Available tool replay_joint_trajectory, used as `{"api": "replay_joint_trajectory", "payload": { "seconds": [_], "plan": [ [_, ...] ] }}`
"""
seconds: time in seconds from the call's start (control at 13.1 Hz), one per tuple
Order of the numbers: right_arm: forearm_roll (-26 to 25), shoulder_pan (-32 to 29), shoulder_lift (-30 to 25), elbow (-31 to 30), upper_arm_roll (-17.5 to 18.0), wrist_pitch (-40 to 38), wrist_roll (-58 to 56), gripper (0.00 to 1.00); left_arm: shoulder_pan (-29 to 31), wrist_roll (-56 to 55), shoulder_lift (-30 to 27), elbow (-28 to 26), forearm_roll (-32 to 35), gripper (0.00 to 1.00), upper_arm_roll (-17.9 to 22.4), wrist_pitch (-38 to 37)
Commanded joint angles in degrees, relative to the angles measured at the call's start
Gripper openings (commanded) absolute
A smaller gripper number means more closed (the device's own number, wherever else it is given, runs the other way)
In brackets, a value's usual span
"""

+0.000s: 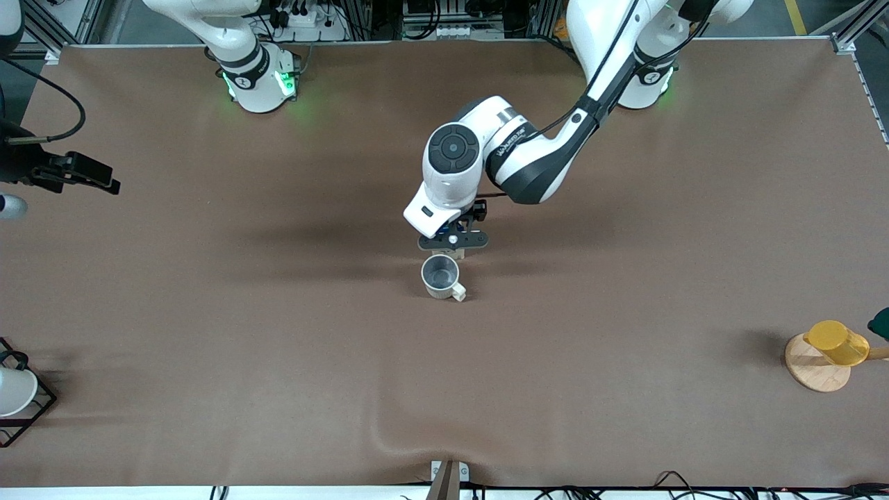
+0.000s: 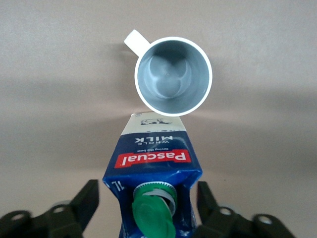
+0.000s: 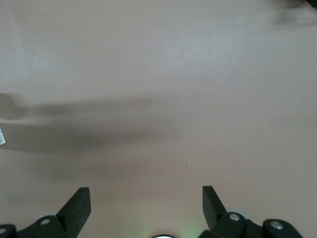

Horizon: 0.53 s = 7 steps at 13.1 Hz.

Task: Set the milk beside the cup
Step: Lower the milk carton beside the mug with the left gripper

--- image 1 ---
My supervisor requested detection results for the blue milk carton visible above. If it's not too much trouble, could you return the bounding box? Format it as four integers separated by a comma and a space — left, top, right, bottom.
432, 224, 466, 260

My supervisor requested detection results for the beige mug with handle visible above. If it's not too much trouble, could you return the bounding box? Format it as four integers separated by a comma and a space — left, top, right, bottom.
421, 254, 467, 302

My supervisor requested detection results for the yellow plastic cup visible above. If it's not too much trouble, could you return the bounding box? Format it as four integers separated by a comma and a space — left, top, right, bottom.
804, 319, 870, 367

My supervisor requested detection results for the brown table cover sheet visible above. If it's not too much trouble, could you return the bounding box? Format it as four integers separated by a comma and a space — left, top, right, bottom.
0, 38, 889, 490

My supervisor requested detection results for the small white power strip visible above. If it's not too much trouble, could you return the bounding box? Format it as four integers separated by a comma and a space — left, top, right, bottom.
434, 24, 504, 40

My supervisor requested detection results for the white bowl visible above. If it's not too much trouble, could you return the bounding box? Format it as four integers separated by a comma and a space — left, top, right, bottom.
0, 366, 39, 417

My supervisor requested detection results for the white power strip with plugs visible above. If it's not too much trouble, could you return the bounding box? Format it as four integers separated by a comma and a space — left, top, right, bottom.
267, 0, 348, 41

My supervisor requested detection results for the wooden mug stand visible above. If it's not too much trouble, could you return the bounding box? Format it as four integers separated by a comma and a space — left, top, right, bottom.
785, 332, 889, 393

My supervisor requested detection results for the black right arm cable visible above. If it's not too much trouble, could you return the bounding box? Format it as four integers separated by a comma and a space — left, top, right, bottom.
0, 58, 87, 144

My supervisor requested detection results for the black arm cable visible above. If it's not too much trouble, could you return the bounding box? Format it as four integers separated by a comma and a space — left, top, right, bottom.
0, 58, 87, 144
476, 0, 716, 202

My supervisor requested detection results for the aluminium frame profile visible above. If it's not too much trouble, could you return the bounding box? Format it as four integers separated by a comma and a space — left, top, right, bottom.
21, 0, 105, 56
830, 0, 889, 147

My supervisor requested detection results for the black base cable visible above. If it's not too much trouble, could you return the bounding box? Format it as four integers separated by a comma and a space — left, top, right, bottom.
538, 33, 584, 65

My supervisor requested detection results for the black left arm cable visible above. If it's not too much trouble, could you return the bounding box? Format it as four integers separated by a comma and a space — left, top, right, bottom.
476, 0, 716, 202

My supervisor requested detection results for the black wire rack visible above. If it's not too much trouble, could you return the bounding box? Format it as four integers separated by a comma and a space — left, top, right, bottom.
0, 337, 58, 449

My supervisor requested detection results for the grey metal mounting bracket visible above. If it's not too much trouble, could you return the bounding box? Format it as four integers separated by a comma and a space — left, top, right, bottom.
427, 460, 470, 500

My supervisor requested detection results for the black cable bundle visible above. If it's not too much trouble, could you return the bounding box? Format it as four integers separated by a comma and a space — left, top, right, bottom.
535, 471, 889, 500

